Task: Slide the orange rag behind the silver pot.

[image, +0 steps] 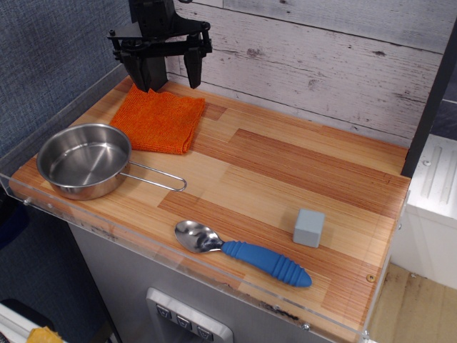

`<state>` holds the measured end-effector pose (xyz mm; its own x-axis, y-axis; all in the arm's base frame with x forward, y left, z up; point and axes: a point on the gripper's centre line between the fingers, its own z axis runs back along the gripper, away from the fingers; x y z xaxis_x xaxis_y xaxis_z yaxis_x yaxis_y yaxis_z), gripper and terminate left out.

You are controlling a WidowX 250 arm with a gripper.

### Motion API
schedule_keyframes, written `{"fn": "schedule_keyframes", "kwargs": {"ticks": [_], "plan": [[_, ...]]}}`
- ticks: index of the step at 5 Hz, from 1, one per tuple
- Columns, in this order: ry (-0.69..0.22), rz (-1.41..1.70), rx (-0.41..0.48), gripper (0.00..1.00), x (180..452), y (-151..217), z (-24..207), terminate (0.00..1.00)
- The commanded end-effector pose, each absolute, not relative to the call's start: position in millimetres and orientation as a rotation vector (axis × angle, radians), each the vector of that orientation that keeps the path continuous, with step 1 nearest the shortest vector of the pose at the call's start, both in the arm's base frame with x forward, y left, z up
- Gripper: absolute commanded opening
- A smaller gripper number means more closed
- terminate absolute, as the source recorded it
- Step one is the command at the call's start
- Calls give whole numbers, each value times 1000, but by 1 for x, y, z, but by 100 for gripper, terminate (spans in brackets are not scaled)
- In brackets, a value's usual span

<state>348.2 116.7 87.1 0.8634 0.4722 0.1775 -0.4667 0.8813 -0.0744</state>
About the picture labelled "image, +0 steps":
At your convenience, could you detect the orange woven cloth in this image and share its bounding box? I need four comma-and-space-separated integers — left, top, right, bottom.
110, 85, 206, 154

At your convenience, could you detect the grey cube block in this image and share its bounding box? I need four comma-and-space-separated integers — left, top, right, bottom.
293, 209, 325, 248

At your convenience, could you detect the blue handled metal spoon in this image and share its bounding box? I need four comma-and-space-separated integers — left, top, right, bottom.
174, 220, 312, 287

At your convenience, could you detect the black right post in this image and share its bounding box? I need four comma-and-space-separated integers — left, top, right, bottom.
401, 22, 456, 178

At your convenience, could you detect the white ribbed side unit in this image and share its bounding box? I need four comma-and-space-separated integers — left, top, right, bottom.
391, 134, 457, 291

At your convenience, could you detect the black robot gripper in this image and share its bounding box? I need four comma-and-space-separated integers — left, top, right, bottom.
107, 1, 212, 93

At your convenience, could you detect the clear acrylic guard rail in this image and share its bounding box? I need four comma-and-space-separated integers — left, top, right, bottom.
7, 82, 409, 342

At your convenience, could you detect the yellow black object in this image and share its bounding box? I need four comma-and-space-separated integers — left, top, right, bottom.
26, 327, 64, 343

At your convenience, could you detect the silver cabinet with dispenser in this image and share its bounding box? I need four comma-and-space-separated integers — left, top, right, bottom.
71, 223, 361, 342

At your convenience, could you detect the silver metal pan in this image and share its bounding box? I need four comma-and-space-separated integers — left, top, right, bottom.
36, 123, 187, 200

